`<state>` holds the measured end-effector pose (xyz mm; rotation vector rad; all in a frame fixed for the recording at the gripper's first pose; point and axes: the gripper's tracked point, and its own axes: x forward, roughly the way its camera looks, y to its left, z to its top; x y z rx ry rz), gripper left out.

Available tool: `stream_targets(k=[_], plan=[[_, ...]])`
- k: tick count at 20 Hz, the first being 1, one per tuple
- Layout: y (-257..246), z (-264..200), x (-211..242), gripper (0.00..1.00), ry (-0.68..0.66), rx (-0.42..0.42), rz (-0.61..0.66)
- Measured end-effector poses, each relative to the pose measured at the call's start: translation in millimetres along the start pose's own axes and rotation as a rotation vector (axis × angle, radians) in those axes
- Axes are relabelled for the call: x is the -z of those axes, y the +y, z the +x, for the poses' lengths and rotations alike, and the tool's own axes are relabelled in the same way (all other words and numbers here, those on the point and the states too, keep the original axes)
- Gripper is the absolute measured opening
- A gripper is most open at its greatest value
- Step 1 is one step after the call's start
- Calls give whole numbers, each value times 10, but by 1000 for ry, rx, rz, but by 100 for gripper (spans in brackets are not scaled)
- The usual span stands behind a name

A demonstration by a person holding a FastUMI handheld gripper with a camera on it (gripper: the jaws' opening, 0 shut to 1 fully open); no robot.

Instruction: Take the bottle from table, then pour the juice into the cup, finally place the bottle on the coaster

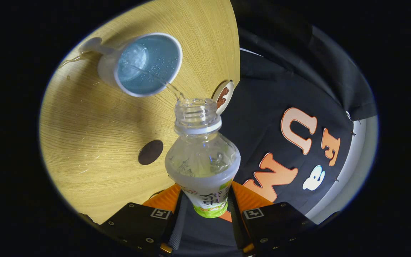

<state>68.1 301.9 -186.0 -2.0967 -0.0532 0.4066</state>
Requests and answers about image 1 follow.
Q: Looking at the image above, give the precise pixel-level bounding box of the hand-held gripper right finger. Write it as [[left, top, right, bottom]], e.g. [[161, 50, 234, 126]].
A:
[[229, 181, 316, 256]]

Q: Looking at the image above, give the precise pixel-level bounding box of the white cup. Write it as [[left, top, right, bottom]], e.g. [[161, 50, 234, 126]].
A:
[[79, 33, 183, 97]]

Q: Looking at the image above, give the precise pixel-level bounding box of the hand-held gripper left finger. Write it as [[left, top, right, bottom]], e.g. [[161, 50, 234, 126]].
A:
[[98, 183, 183, 256]]

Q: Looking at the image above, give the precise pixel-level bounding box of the dark round coaster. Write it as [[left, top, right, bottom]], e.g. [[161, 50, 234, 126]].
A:
[[138, 140, 164, 165]]

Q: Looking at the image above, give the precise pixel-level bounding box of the beige oval plate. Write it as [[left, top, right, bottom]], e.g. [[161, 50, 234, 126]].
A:
[[212, 80, 234, 115]]

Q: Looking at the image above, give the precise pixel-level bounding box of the red meat piece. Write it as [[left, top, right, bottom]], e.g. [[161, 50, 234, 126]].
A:
[[216, 87, 230, 109]]

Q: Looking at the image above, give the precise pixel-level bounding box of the wooden table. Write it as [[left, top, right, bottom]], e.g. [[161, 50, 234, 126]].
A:
[[40, 0, 241, 225]]

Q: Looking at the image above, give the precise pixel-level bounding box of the clear juice bottle green label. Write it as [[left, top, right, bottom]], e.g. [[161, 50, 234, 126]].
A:
[[165, 98, 241, 218]]

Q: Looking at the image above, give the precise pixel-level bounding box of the spilled juice puddle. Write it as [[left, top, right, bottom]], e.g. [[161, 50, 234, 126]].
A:
[[59, 52, 92, 68]]

